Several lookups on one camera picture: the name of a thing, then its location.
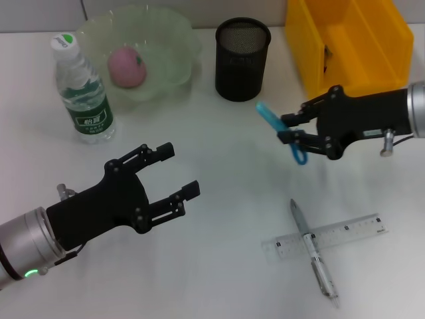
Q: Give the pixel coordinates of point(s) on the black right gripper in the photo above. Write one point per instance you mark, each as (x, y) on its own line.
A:
(365, 116)

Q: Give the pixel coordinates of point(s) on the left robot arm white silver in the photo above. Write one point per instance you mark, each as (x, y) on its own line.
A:
(23, 239)

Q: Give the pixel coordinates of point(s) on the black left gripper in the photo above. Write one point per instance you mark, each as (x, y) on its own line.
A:
(106, 206)

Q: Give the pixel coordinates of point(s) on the green plastic wrapper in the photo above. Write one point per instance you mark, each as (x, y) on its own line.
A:
(328, 53)

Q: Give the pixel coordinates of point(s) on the translucent green fruit bowl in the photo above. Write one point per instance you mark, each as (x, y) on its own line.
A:
(166, 66)

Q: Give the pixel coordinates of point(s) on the transparent plastic ruler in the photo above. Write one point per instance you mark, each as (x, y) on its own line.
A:
(352, 231)

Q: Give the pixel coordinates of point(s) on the left wrist silver stub connector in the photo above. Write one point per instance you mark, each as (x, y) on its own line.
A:
(63, 191)

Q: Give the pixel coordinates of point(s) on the pink toy peach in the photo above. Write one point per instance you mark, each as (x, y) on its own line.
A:
(124, 68)

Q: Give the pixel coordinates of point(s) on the yellow plastic bin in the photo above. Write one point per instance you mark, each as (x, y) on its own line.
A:
(348, 40)

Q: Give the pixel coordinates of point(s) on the black mesh pen holder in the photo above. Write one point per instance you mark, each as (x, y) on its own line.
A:
(242, 66)

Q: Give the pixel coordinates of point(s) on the clear water bottle green label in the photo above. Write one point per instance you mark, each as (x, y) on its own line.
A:
(93, 123)

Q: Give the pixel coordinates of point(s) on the grey white pen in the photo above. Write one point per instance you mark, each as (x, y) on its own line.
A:
(300, 219)

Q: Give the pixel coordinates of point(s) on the blue capped scissors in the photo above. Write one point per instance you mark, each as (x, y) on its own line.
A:
(270, 116)

